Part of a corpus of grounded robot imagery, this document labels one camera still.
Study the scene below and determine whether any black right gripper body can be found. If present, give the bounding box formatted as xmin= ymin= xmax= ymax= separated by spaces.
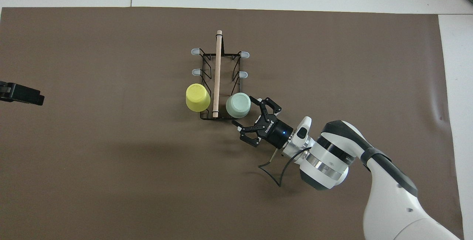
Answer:
xmin=255 ymin=116 xmax=293 ymax=149

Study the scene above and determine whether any pale green plastic cup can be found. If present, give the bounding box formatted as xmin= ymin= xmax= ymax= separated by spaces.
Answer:
xmin=225 ymin=93 xmax=251 ymax=119

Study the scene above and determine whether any yellow plastic cup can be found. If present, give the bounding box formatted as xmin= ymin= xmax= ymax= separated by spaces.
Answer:
xmin=186 ymin=83 xmax=211 ymax=112

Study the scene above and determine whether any brown table mat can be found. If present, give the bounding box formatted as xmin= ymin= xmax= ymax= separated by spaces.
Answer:
xmin=0 ymin=7 xmax=464 ymax=240

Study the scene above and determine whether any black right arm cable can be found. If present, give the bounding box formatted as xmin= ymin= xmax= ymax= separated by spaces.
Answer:
xmin=258 ymin=148 xmax=313 ymax=188

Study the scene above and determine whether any black wire cup rack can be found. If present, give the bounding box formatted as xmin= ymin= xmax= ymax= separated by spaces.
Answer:
xmin=191 ymin=30 xmax=250 ymax=121

